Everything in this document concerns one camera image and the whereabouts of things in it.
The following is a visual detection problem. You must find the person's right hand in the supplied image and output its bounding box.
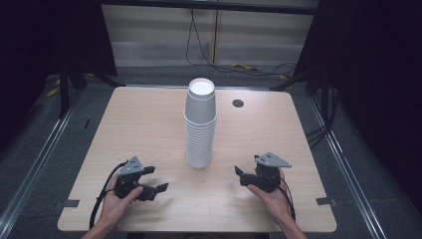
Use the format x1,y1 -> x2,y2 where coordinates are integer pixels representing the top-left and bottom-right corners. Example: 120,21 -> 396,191
247,168 -> 294,224

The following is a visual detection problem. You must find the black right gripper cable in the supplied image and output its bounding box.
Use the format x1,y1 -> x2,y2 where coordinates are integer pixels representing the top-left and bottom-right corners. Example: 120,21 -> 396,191
278,177 -> 297,222

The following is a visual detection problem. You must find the stack of white paper cups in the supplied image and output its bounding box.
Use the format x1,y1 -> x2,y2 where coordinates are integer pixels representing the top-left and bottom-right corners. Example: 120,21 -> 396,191
183,77 -> 218,169

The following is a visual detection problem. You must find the grey tape strip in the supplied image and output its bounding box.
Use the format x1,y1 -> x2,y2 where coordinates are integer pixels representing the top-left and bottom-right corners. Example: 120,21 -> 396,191
62,198 -> 81,209
315,196 -> 336,206

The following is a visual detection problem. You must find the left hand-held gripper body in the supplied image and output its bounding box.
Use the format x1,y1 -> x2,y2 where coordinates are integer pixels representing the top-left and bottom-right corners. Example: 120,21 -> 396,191
113,156 -> 146,200

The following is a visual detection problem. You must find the person's left hand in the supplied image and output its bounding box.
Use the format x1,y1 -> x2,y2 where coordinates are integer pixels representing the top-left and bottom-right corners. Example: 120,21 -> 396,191
100,176 -> 144,226

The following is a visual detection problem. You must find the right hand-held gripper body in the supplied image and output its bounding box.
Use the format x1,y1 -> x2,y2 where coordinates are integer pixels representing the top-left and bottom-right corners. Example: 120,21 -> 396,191
254,151 -> 293,194

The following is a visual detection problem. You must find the black frame bar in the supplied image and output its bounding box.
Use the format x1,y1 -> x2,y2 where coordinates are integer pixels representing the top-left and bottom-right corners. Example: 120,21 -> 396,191
99,0 -> 320,16

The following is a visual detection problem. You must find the metal floor rail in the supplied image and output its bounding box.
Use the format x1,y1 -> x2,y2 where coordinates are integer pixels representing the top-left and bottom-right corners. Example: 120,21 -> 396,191
0,105 -> 77,231
308,95 -> 388,239

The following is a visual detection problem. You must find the black metal stand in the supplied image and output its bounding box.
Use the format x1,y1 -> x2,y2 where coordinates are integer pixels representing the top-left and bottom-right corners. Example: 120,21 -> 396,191
57,59 -> 126,119

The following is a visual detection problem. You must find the black wall cable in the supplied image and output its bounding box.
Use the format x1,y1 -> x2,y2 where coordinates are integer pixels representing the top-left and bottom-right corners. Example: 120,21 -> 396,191
184,8 -> 298,78

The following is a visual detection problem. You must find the black floor cable bundle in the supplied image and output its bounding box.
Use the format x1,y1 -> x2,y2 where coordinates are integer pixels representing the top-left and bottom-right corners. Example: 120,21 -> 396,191
305,86 -> 340,150

